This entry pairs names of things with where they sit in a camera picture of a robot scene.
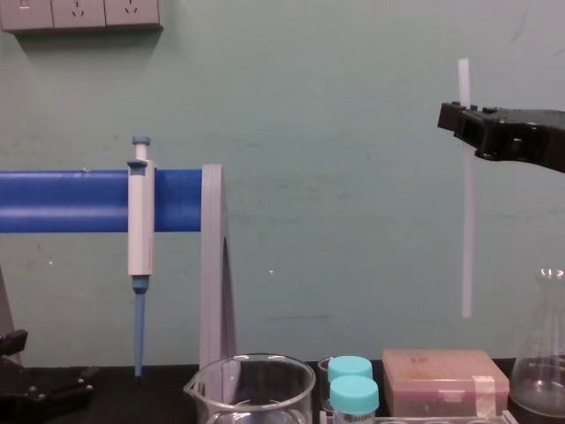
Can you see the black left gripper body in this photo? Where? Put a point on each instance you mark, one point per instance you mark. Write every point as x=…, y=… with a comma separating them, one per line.
x=17, y=395

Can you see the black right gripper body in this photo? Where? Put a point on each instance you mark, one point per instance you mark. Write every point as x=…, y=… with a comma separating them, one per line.
x=552, y=139

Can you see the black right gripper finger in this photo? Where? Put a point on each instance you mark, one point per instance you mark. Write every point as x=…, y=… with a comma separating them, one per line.
x=494, y=110
x=490, y=132

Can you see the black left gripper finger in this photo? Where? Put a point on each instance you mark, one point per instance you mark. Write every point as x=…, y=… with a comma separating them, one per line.
x=12, y=342
x=66, y=384

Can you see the white stirring rod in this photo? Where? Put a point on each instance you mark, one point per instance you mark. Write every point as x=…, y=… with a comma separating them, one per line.
x=466, y=229

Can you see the blue horizontal stand bar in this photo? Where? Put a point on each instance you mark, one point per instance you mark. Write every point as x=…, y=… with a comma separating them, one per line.
x=66, y=201

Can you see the white and blue pipette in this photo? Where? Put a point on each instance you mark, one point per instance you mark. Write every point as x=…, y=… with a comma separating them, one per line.
x=140, y=229

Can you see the large clear glass beaker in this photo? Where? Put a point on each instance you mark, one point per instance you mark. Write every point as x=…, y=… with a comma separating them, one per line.
x=251, y=391

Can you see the grey pipette stand upright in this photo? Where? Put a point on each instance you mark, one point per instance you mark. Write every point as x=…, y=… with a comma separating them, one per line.
x=214, y=265

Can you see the clear glass conical flask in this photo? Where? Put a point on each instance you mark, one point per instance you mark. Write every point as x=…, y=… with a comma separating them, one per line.
x=540, y=375

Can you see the pink pipette tip box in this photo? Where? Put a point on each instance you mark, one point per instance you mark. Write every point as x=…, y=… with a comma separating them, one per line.
x=432, y=384

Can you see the small clear glass beaker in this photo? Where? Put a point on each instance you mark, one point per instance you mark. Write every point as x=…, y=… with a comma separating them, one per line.
x=324, y=384

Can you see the beige tape strip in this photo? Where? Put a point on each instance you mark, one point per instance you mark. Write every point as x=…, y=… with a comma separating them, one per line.
x=484, y=393

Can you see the teal capped sample vial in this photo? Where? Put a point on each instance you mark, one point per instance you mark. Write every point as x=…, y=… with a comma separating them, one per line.
x=354, y=402
x=351, y=366

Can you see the clear plastic rack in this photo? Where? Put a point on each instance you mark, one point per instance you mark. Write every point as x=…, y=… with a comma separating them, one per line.
x=419, y=420

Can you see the grey wall socket panel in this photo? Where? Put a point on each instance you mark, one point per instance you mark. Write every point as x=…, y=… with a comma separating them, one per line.
x=79, y=15

